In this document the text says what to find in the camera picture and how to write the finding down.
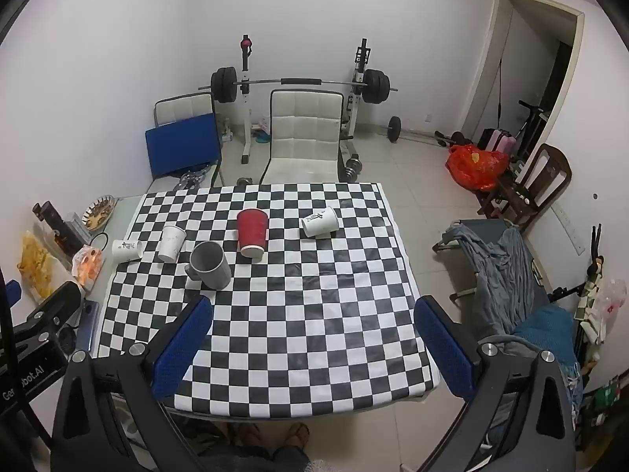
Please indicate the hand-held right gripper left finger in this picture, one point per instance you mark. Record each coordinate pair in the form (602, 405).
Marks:
(184, 349)

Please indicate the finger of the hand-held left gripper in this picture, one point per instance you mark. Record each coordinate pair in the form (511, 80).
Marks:
(54, 307)

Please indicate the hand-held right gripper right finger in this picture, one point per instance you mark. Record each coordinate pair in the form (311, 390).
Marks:
(444, 349)

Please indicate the red paper cup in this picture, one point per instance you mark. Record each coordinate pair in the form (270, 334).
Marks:
(253, 233)

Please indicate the white paper cup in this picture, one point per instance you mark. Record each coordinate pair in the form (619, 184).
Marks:
(171, 246)
(127, 250)
(319, 223)

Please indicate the blue phone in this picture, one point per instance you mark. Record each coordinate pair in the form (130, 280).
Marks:
(91, 327)

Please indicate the yellow snack bag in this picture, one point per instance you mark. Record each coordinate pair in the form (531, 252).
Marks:
(37, 265)

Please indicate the orange snack packet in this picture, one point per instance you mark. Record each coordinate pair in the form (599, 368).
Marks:
(87, 265)

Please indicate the dark bottle box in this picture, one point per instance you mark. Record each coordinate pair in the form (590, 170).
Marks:
(59, 226)

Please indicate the grey mug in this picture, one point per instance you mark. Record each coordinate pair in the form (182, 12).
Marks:
(211, 268)

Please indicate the grey cloth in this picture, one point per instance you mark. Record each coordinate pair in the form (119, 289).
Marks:
(501, 275)

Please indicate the plate of food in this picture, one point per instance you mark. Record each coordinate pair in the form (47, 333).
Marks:
(99, 212)

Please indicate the teal cloth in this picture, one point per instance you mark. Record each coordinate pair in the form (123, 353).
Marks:
(548, 327)

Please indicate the person's sandalled foot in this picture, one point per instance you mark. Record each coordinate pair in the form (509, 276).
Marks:
(296, 436)
(247, 438)

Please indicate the checkered tablecloth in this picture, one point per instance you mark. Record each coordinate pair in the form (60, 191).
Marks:
(304, 314)

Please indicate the folding cot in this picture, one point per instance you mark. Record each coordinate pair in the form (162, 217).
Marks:
(484, 228)

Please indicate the white plastic bag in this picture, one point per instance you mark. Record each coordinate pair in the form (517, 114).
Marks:
(609, 307)

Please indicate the red plastic bag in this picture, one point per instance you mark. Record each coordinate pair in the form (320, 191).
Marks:
(474, 167)

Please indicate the dark wooden chair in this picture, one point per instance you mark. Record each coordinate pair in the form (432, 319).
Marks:
(545, 177)

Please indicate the metal dumbbell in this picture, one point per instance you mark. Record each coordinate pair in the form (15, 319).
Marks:
(354, 168)

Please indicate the blue board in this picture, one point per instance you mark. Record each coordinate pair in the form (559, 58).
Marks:
(182, 145)

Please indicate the pink suitcase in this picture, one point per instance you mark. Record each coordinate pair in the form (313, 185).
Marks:
(501, 141)

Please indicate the floor bar with weight plate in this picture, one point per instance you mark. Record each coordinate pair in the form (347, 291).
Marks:
(394, 129)

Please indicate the white barbell rack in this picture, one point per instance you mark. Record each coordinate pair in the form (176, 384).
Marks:
(244, 123)

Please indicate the white padded chair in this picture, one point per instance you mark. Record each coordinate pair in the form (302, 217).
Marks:
(182, 105)
(302, 132)

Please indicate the kick scooter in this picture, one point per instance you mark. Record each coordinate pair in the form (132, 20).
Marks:
(529, 125)

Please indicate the black barbell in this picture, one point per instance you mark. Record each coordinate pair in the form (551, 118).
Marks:
(299, 81)

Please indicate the doorway frame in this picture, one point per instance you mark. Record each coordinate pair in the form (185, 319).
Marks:
(491, 59)

